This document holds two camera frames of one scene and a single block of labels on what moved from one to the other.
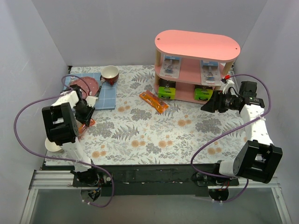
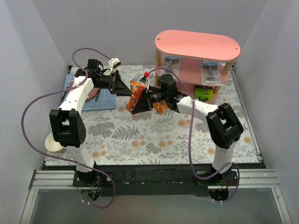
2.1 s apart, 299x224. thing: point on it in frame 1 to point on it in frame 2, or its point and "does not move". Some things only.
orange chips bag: [83, 127] to [136, 88]
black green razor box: [202, 93] does not move
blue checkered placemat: [107, 98] does not move
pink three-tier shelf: [189, 65] does not move
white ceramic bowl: [51, 146] does not move
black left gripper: [85, 116] to [112, 82]
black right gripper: [217, 101] to [148, 100]
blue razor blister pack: [171, 66] does not move
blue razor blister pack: [210, 73] does not move
